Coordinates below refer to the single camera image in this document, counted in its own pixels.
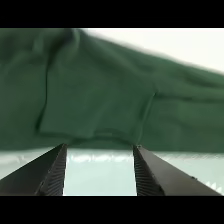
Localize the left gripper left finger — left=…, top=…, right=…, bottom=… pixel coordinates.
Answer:
left=0, top=143, right=69, bottom=197

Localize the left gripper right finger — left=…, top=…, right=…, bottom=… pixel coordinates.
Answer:
left=132, top=144, right=222, bottom=197

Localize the dark green T-shirt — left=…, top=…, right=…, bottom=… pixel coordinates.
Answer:
left=0, top=27, right=224, bottom=155

